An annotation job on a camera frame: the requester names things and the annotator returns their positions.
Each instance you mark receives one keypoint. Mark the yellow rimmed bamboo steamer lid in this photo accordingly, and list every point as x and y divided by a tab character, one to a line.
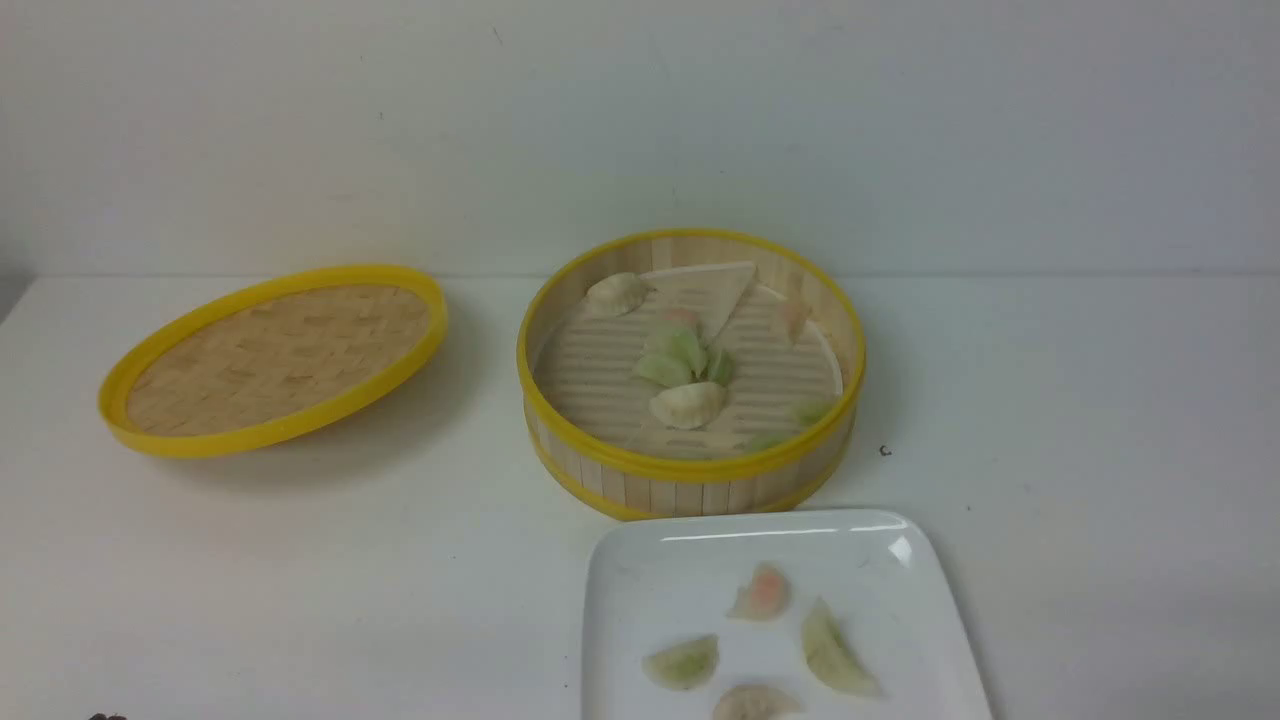
274	361

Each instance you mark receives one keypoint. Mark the pale dumpling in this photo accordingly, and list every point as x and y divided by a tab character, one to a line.
617	295
688	407

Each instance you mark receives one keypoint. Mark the green dumpling plate right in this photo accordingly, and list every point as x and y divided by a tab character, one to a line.
830	658

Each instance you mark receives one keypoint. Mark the yellow rimmed bamboo steamer basket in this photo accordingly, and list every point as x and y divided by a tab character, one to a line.
629	486

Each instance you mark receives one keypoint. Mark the pale dumpling basket right wall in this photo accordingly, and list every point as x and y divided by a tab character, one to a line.
789	321

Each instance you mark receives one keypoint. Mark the small green dumpling basket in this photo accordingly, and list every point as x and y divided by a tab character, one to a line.
720	366

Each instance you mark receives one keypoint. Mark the pale dumpling plate bottom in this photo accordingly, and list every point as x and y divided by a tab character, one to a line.
755	701

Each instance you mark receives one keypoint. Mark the green dumpling plate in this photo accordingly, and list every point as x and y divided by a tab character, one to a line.
830	658
684	666

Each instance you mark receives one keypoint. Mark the pale dumpling at basket back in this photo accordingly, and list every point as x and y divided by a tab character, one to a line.
617	295

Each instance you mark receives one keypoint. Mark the white steamer liner paper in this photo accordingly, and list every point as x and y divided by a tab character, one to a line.
584	366

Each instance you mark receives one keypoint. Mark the green dumpling plate left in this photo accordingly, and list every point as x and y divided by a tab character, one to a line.
684	666

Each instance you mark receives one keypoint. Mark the green dumpling basket centre upper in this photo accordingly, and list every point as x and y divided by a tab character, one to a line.
681	342

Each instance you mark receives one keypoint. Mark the white square plate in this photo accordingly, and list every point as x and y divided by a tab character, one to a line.
653	584

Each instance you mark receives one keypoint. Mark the green dumpling basket centre lower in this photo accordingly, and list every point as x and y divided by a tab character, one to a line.
663	370

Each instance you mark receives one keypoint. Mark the pink dumpling on plate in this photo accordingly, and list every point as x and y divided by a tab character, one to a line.
764	598

